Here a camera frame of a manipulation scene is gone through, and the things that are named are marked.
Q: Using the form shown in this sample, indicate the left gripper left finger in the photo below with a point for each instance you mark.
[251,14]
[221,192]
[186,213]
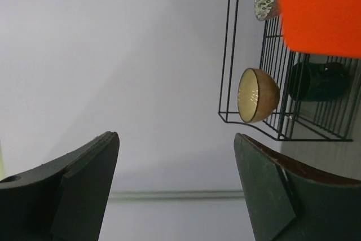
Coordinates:
[63,199]

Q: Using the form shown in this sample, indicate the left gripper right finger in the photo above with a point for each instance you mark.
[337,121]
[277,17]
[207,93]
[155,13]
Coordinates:
[289,200]

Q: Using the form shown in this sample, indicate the orange box lid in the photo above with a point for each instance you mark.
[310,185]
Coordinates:
[326,27]

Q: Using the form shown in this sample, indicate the tan bowl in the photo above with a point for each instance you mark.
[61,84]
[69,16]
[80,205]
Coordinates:
[258,95]

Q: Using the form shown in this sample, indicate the dark green mug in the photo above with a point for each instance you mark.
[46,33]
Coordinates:
[318,82]

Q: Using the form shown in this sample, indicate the black wire rack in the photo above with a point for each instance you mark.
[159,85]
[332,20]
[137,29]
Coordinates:
[292,120]

